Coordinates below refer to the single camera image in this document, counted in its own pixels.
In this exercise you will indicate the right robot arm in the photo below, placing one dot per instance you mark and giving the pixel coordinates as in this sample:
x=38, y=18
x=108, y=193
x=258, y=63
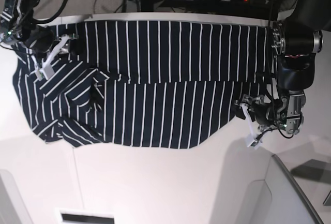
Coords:
x=18, y=26

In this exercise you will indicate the navy white striped t-shirt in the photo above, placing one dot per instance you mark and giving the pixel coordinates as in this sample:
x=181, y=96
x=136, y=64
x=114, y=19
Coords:
x=143, y=83

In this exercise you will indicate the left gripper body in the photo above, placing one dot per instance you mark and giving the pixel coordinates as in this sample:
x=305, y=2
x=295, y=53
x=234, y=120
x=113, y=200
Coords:
x=284, y=113

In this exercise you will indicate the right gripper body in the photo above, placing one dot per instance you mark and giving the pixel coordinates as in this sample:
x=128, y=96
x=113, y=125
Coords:
x=41, y=40

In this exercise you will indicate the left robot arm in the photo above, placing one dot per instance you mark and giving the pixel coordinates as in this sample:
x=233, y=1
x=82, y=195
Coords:
x=294, y=41

